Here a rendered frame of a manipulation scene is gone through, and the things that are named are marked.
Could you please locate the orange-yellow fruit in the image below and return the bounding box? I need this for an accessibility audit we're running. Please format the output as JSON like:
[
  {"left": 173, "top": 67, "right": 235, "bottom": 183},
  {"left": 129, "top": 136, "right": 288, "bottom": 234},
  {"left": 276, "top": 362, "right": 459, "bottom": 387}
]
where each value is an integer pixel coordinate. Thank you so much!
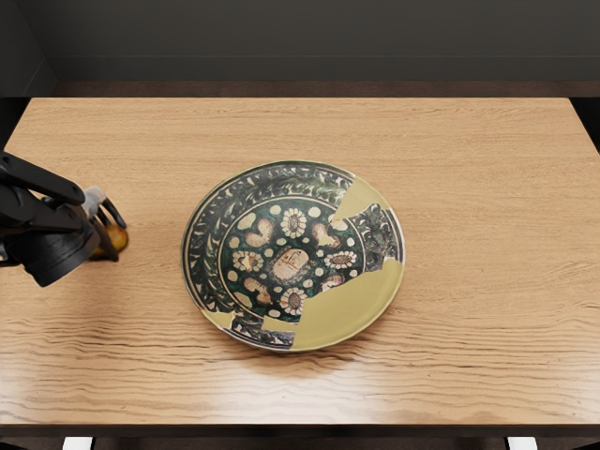
[{"left": 88, "top": 222, "right": 129, "bottom": 261}]

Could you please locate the patterned green and yellow plate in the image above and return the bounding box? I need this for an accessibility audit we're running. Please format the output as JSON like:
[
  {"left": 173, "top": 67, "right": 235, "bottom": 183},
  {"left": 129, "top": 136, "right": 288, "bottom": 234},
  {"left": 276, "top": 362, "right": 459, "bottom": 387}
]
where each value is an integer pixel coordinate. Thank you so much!
[{"left": 181, "top": 159, "right": 406, "bottom": 353}]

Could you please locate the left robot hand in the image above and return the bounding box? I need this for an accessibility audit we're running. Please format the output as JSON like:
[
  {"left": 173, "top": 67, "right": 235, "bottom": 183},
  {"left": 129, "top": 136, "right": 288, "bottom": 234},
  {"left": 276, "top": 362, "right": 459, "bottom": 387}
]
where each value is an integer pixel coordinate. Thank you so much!
[{"left": 81, "top": 185, "right": 128, "bottom": 263}]

